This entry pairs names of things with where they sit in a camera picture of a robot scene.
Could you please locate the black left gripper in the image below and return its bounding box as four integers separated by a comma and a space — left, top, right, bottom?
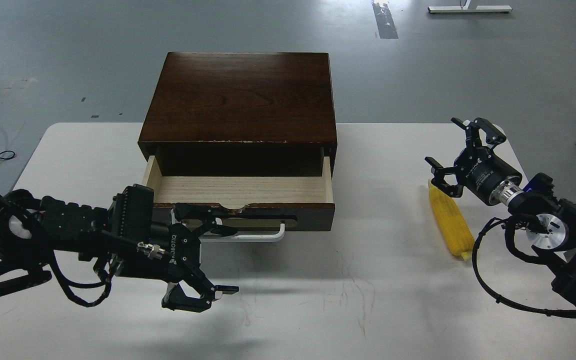
118, 203, 240, 313

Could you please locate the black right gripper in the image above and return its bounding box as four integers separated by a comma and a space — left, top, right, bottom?
424, 117, 524, 207

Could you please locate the yellow corn cob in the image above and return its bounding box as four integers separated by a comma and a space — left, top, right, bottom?
427, 180, 475, 261

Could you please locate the wooden drawer with white handle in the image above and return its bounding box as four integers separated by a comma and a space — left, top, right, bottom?
141, 155, 336, 243

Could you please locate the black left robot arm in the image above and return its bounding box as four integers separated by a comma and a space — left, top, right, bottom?
0, 184, 239, 313

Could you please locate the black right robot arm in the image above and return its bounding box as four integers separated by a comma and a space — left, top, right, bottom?
425, 117, 576, 319

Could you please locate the dark wooden drawer cabinet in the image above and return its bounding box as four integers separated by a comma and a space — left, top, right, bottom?
137, 52, 338, 177

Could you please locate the white table leg base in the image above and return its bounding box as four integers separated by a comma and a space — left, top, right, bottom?
427, 0, 513, 14

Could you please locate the black tape strip on floor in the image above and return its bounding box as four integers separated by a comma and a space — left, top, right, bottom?
371, 0, 399, 40

